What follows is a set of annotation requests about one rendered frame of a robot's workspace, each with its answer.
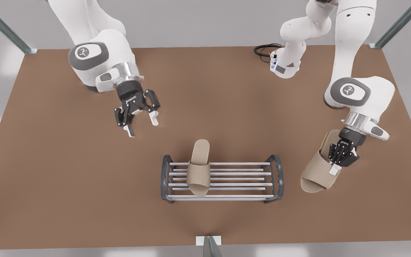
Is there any beige slipper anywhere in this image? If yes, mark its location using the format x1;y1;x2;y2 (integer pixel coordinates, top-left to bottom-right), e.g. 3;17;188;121
300;129;346;193
186;139;211;197

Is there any silver frame post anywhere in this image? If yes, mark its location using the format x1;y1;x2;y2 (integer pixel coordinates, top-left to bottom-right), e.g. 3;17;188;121
369;0;411;50
196;236;223;257
0;0;38;55

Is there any black cable loop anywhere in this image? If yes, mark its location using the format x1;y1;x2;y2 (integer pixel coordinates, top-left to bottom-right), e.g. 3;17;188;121
254;44;284;64

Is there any grey metal shoe rack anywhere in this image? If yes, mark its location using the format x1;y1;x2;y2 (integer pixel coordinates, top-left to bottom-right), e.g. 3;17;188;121
161;154;284;204

